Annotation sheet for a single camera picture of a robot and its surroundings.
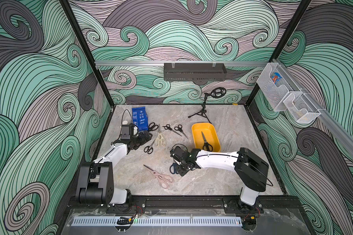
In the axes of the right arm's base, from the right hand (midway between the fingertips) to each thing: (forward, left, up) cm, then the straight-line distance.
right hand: (182, 167), depth 86 cm
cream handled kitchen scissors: (+19, +14, +1) cm, 23 cm away
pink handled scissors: (-7, +11, 0) cm, 13 cm away
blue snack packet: (+36, +30, +4) cm, 47 cm away
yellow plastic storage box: (+25, -21, -1) cm, 33 cm away
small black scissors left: (+31, +9, -1) cm, 32 cm away
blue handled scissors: (-1, +5, +2) cm, 6 cm away
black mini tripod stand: (+40, -24, +24) cm, 53 cm away
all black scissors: (+14, -17, 0) cm, 22 cm away
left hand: (+17, +21, +9) cm, 29 cm away
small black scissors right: (+30, +1, -1) cm, 30 cm away
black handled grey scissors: (+13, +21, 0) cm, 25 cm away
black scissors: (+31, +21, 0) cm, 37 cm away
